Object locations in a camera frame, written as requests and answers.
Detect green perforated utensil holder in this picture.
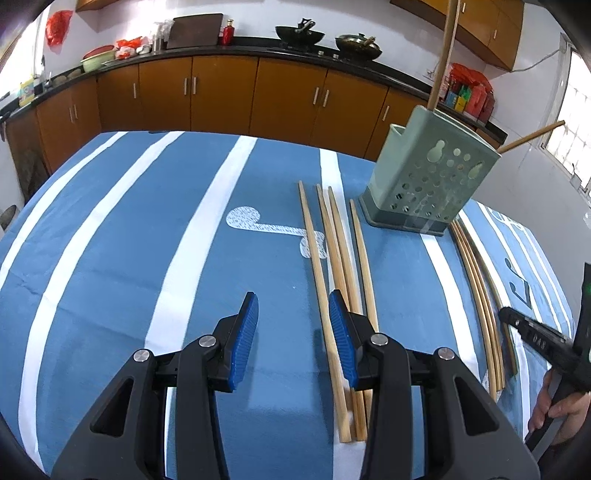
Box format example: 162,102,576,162
359,105,503,237

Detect green basin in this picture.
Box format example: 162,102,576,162
81,46,116,73

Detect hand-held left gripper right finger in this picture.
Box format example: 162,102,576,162
328,290,539,480

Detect black kitchen countertop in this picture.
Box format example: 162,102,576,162
0,36,509,139

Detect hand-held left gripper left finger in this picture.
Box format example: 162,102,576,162
51,292,260,480

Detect brown wall cabinets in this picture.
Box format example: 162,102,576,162
390,0,525,72

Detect black wok with handle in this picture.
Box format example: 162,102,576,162
274,18,326,49

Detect colourful small box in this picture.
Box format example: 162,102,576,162
18,76,38,107

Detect red packages on counter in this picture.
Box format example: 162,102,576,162
442,62,497,123

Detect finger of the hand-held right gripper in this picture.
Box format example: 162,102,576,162
498,306,533,337

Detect dark wok with lid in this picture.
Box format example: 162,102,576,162
335,33,384,62

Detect wooden chopstick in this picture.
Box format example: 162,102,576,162
297,181,352,445
453,220,503,395
456,220,508,388
315,184,361,443
327,186,369,441
348,199,380,333
459,216,519,378
450,222,498,401
498,120,566,154
428,0,462,112

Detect brown kitchen base cabinets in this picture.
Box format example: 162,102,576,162
0,55,509,185

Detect blue white striped tablecloth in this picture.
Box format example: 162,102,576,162
0,131,583,480

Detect window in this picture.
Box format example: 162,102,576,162
545,37,591,195

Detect person's right hand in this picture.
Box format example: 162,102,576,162
529,370,588,444

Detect dark brown cutting board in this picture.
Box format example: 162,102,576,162
166,14,225,49

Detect red white plastic bag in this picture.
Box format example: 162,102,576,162
115,38,151,59

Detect red hanging plastic bag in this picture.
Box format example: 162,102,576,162
46,10,74,47

